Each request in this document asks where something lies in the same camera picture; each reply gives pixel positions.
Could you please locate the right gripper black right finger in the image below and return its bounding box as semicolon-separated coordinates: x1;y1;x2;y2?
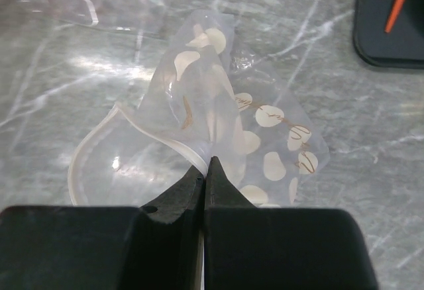
203;157;379;289

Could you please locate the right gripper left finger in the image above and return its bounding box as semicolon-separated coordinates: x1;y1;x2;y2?
1;168;204;289

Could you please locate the polka dot zip bag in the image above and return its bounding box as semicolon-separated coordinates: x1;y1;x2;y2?
68;10;329;207

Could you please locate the black tray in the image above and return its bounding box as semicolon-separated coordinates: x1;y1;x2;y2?
353;0;423;70

